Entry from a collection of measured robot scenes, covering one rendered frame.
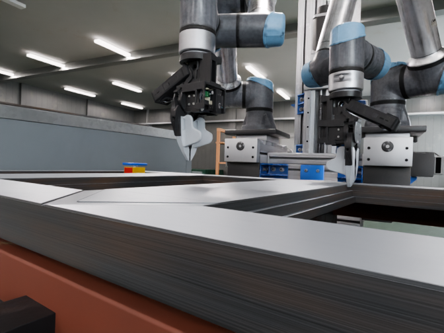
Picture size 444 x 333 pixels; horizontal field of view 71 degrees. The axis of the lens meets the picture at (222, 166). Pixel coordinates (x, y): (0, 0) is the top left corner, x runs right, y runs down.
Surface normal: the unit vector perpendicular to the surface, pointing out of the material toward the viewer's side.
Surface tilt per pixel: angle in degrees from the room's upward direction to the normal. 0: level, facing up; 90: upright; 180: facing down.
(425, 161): 90
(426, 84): 130
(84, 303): 90
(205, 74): 90
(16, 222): 90
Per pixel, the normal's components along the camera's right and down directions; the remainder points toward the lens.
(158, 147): 0.82, 0.03
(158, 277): -0.58, -0.01
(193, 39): -0.11, 0.00
